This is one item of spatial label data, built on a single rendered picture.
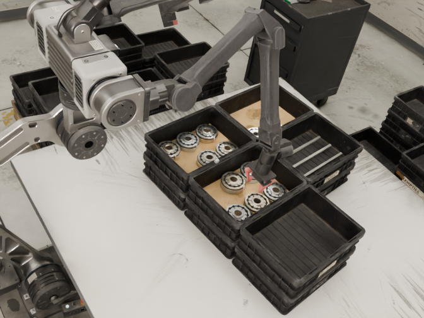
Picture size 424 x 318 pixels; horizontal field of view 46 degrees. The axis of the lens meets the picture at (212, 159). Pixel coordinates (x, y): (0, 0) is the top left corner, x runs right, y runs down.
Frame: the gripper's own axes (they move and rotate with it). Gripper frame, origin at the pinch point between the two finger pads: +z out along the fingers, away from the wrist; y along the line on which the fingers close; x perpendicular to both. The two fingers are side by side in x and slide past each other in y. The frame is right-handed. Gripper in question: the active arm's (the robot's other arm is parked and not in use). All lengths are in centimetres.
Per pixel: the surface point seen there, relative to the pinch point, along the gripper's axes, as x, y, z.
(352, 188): -61, -15, 20
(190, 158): 2.0, 34.1, 14.3
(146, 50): -77, 168, 62
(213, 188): 5.3, 14.4, 13.3
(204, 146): -8.0, 36.5, 13.7
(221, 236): 16.7, -4.7, 16.3
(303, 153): -44.6, 8.4, 9.4
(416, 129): -164, 1, 35
